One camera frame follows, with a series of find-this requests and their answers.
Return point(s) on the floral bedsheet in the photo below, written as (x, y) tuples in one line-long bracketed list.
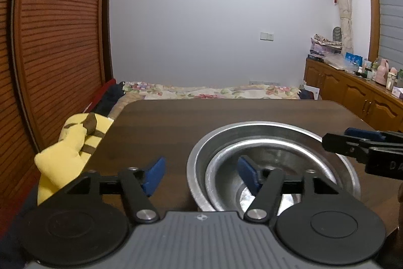
[(189, 92)]

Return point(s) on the blue and white packet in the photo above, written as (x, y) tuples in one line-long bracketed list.
[(352, 58)]

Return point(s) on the wooden louvered wardrobe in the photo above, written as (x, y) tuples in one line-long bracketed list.
[(56, 35)]

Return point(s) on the wooden window frame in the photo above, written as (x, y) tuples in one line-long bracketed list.
[(373, 4)]

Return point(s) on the medium stainless steel bowl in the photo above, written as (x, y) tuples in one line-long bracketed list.
[(220, 168)]

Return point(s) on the white jar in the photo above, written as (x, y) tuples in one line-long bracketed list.
[(391, 80)]

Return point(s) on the white cardboard box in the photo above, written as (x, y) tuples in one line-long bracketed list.
[(313, 94)]

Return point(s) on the group of small bottles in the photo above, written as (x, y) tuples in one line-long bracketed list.
[(366, 70)]

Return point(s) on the white wall switch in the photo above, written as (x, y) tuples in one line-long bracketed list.
[(267, 36)]

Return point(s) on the pink bottle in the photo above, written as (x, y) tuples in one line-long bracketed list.
[(382, 73)]

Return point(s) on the grey window blind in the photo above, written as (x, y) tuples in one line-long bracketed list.
[(390, 4)]

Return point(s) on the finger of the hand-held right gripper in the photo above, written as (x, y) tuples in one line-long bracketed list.
[(340, 144), (368, 134)]

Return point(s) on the yellow striped plush toy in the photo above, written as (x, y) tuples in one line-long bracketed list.
[(72, 143)]

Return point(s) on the wooden door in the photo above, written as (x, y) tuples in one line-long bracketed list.
[(106, 35)]

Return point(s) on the wall socket strip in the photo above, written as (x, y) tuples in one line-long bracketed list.
[(264, 82)]

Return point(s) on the wooden sideboard cabinet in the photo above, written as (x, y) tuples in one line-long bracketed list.
[(346, 89)]

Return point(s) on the large stainless steel bowl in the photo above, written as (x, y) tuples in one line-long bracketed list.
[(196, 162)]

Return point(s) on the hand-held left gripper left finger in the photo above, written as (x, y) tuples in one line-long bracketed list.
[(154, 176)]

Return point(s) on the dark and red clothes pile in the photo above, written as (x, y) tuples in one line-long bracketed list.
[(110, 95)]

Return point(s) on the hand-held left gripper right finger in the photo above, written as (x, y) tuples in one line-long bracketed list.
[(248, 176)]

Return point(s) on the clear plastic bag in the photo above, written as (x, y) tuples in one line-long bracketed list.
[(335, 61)]

